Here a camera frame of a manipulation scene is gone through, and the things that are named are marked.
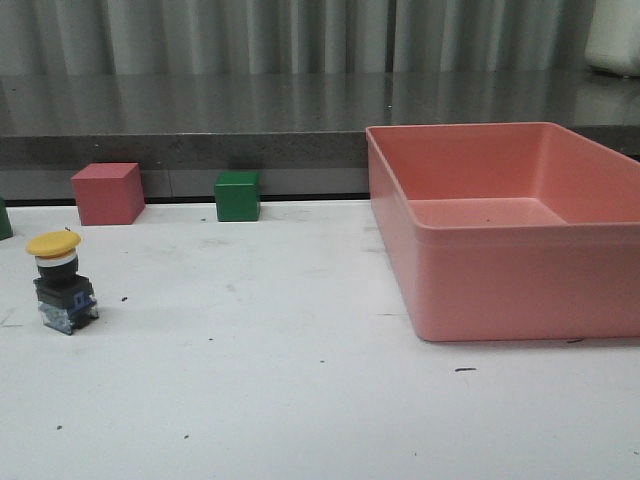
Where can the yellow push button switch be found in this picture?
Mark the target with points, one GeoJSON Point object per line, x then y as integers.
{"type": "Point", "coordinates": [66, 300]}

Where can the green cube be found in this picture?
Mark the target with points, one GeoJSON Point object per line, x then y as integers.
{"type": "Point", "coordinates": [237, 196]}

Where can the grey stone counter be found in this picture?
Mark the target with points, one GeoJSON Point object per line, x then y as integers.
{"type": "Point", "coordinates": [303, 133]}

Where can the pink plastic bin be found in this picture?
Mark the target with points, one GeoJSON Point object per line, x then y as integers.
{"type": "Point", "coordinates": [508, 231]}

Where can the pink cube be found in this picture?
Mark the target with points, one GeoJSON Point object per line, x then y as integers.
{"type": "Point", "coordinates": [108, 193]}

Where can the green block at left edge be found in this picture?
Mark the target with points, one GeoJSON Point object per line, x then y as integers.
{"type": "Point", "coordinates": [6, 230]}

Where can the white container on counter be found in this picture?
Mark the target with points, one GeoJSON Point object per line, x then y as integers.
{"type": "Point", "coordinates": [613, 39]}

